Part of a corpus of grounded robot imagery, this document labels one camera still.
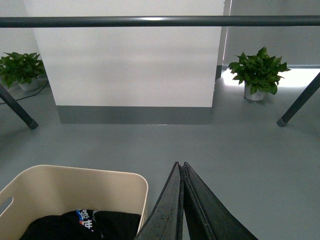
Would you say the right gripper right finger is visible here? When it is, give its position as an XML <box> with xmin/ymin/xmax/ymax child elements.
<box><xmin>182</xmin><ymin>162</ymin><xmax>257</xmax><ymax>240</ymax></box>

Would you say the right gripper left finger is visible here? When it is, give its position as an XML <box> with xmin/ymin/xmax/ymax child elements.
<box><xmin>135</xmin><ymin>162</ymin><xmax>184</xmax><ymax>240</ymax></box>

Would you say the beige plastic laundry hamper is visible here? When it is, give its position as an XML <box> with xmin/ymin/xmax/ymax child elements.
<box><xmin>0</xmin><ymin>165</ymin><xmax>149</xmax><ymax>240</ymax></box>

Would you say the dark grey clothes rack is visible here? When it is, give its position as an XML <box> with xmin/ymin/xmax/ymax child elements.
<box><xmin>0</xmin><ymin>15</ymin><xmax>320</xmax><ymax>125</ymax></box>

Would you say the black printed t-shirt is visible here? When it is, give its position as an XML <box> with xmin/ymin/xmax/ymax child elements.
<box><xmin>20</xmin><ymin>209</ymin><xmax>141</xmax><ymax>240</ymax></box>

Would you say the right potted green plant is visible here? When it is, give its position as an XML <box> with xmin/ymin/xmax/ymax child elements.
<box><xmin>228</xmin><ymin>46</ymin><xmax>291</xmax><ymax>101</ymax></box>

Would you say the potted green plant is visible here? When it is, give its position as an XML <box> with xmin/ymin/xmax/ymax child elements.
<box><xmin>228</xmin><ymin>46</ymin><xmax>291</xmax><ymax>101</ymax></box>
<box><xmin>0</xmin><ymin>52</ymin><xmax>46</xmax><ymax>88</ymax></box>

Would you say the left potted green plant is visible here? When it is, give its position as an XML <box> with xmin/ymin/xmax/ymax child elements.
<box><xmin>0</xmin><ymin>52</ymin><xmax>46</xmax><ymax>88</ymax></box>

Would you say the black power cable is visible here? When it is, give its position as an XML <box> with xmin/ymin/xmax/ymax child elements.
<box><xmin>0</xmin><ymin>79</ymin><xmax>50</xmax><ymax>105</ymax></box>

